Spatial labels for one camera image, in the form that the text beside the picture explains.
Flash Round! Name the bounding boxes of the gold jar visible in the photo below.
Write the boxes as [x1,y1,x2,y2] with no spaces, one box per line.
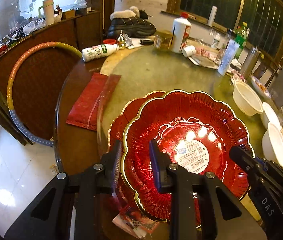
[153,30,173,50]

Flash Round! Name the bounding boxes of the red packet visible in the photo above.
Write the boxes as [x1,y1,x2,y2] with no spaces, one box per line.
[66,73,122,131]

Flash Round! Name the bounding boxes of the plate of snacks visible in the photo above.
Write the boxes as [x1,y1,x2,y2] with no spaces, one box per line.
[250,75,271,99]

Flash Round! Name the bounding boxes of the green soda bottle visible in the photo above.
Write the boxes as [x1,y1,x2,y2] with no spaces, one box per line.
[234,22,247,60]

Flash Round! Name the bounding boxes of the red plate underneath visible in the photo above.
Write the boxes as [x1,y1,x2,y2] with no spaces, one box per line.
[107,90,166,212]

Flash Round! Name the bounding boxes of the white carton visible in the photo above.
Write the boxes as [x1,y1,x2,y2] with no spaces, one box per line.
[217,40,240,76]

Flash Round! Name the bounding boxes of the white tumbler with handle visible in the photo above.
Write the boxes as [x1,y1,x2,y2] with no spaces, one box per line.
[38,0,55,25]

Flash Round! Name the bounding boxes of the small glass perfume bottle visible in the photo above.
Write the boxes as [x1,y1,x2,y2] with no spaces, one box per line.
[117,30,126,50]

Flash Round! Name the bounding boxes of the white foam bowl on plates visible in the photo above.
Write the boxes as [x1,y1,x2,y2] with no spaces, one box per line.
[260,102,281,130]

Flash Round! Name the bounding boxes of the steel thermos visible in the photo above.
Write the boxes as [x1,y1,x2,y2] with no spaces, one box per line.
[240,47,260,79]

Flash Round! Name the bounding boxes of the white liquor bottle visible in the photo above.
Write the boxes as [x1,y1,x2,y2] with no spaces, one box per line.
[171,12,191,53]

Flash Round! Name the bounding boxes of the magazine under plates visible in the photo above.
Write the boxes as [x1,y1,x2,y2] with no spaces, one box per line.
[112,206,159,239]

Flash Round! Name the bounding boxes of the white milk bottle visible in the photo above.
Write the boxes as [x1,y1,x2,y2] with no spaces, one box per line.
[82,44,119,62]

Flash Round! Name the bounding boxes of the clear plastic bottle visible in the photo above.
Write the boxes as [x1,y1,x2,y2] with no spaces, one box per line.
[210,30,221,49]

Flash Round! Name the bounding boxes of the hula hoop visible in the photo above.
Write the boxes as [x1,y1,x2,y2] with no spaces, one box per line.
[7,42,82,147]

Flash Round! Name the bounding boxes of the red gold-rimmed plate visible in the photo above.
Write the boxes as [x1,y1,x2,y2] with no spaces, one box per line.
[121,90,254,222]

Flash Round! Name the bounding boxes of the white foam bowl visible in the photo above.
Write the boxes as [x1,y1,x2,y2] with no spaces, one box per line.
[262,122,283,167]
[260,102,281,130]

